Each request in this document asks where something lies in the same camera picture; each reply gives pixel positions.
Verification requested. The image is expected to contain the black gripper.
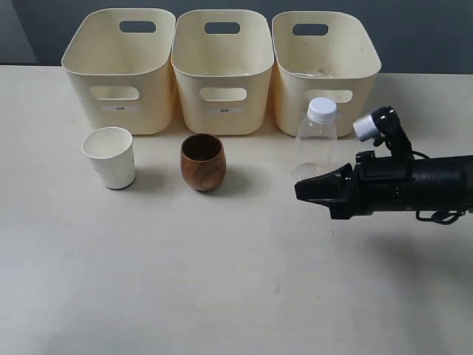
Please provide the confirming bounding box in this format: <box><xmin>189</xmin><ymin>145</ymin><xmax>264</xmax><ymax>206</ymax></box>
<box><xmin>294</xmin><ymin>151</ymin><xmax>417</xmax><ymax>220</ymax></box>

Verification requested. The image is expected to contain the clear plastic bottle white cap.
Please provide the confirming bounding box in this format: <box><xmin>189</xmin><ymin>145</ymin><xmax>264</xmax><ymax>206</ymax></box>
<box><xmin>293</xmin><ymin>97</ymin><xmax>337</xmax><ymax>182</ymax></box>

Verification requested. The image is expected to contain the brown wooden cup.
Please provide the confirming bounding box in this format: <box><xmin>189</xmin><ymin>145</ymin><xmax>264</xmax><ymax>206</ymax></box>
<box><xmin>180</xmin><ymin>134</ymin><xmax>226</xmax><ymax>192</ymax></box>

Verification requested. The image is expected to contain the white paper cup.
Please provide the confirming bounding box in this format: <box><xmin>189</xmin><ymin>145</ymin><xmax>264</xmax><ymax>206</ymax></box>
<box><xmin>81</xmin><ymin>126</ymin><xmax>136</xmax><ymax>190</ymax></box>

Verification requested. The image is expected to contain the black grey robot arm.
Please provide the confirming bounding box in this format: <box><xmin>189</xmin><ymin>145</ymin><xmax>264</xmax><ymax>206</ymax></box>
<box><xmin>295</xmin><ymin>151</ymin><xmax>472</xmax><ymax>220</ymax></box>

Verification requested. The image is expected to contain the right cream plastic bin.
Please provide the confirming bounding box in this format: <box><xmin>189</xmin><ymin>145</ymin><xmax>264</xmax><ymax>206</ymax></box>
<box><xmin>271</xmin><ymin>11</ymin><xmax>381</xmax><ymax>137</ymax></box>

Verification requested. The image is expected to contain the cream plastic bin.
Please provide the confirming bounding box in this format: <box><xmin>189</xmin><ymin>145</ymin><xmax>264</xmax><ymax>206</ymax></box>
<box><xmin>61</xmin><ymin>8</ymin><xmax>176</xmax><ymax>135</ymax></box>
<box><xmin>171</xmin><ymin>9</ymin><xmax>274</xmax><ymax>135</ymax></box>
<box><xmin>271</xmin><ymin>11</ymin><xmax>381</xmax><ymax>137</ymax></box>

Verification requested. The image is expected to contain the middle bin white label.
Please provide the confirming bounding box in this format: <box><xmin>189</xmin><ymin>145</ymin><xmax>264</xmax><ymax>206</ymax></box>
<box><xmin>207</xmin><ymin>106</ymin><xmax>244</xmax><ymax>115</ymax></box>

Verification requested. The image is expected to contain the bin white label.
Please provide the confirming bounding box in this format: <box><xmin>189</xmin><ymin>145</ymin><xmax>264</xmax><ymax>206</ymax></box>
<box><xmin>101</xmin><ymin>105</ymin><xmax>141</xmax><ymax>112</ymax></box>
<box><xmin>207</xmin><ymin>106</ymin><xmax>244</xmax><ymax>115</ymax></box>

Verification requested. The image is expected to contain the middle cream plastic bin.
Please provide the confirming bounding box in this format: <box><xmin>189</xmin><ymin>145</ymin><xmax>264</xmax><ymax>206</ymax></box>
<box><xmin>171</xmin><ymin>9</ymin><xmax>274</xmax><ymax>135</ymax></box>

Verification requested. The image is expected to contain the left bin white label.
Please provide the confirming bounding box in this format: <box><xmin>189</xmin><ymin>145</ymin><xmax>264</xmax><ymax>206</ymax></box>
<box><xmin>101</xmin><ymin>105</ymin><xmax>141</xmax><ymax>112</ymax></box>

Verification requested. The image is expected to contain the left cream plastic bin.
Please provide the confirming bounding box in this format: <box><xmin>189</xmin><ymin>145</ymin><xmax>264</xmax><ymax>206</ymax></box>
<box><xmin>61</xmin><ymin>8</ymin><xmax>176</xmax><ymax>135</ymax></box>

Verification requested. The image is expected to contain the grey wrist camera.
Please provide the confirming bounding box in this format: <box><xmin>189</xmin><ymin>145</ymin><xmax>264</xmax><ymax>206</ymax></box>
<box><xmin>353</xmin><ymin>106</ymin><xmax>414</xmax><ymax>160</ymax></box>

